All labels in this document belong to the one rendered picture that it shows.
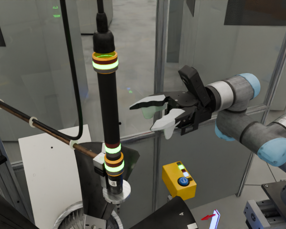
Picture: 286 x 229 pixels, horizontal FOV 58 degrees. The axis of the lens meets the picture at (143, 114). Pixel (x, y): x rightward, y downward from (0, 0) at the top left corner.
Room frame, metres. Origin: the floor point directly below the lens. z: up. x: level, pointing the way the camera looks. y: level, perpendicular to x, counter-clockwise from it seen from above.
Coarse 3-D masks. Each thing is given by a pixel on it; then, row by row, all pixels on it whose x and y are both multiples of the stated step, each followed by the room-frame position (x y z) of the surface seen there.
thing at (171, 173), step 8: (168, 168) 0.86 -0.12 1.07; (176, 168) 0.86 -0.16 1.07; (184, 168) 0.86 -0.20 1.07; (168, 176) 0.81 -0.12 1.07; (176, 176) 0.81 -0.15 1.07; (184, 176) 0.81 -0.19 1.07; (168, 184) 0.81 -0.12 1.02; (176, 184) 0.76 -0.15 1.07; (192, 184) 0.76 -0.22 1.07; (176, 192) 0.74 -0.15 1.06; (184, 192) 0.75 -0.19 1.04; (192, 192) 0.76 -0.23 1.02
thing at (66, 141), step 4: (0, 104) 0.68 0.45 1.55; (4, 108) 0.66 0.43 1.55; (12, 112) 0.64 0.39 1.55; (16, 116) 0.63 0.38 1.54; (20, 116) 0.62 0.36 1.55; (24, 120) 0.61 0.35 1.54; (28, 120) 0.60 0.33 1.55; (32, 124) 0.58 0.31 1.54; (36, 124) 0.58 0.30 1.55; (40, 128) 0.56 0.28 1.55; (44, 128) 0.56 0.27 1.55; (48, 132) 0.55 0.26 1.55; (52, 132) 0.54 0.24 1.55; (56, 136) 0.53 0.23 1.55; (60, 136) 0.52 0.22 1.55; (60, 140) 0.52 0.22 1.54; (64, 140) 0.51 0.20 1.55; (68, 140) 0.51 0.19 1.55; (68, 144) 0.50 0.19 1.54; (76, 144) 0.49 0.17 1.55; (76, 148) 0.48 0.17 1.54; (80, 148) 0.48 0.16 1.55; (84, 148) 0.48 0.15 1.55; (84, 152) 0.47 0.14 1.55; (88, 152) 0.46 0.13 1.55; (92, 152) 0.46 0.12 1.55; (92, 156) 0.45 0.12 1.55
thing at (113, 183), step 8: (96, 16) 0.42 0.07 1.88; (104, 16) 0.42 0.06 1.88; (96, 24) 0.42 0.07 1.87; (104, 24) 0.41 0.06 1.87; (96, 32) 0.41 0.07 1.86; (104, 32) 0.41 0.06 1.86; (96, 40) 0.41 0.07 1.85; (104, 40) 0.40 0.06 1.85; (112, 40) 0.41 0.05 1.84; (96, 48) 0.41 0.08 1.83; (104, 48) 0.40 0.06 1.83; (112, 48) 0.41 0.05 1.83; (112, 176) 0.40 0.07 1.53; (120, 176) 0.41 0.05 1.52; (112, 184) 0.40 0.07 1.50; (120, 184) 0.41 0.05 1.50; (112, 192) 0.41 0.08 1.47; (120, 192) 0.41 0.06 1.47
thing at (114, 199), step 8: (96, 160) 0.44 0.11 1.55; (96, 168) 0.43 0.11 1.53; (104, 168) 0.43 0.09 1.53; (104, 176) 0.42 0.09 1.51; (104, 184) 0.42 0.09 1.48; (128, 184) 0.44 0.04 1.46; (104, 192) 0.41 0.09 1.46; (128, 192) 0.41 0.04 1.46; (112, 200) 0.39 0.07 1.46; (120, 200) 0.39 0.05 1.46
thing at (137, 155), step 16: (80, 144) 0.63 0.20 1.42; (96, 144) 0.62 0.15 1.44; (80, 160) 0.60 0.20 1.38; (128, 160) 0.56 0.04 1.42; (80, 176) 0.57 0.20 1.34; (96, 176) 0.55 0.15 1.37; (128, 176) 0.53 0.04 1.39; (96, 192) 0.52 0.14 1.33; (96, 208) 0.48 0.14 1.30; (112, 208) 0.47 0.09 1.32
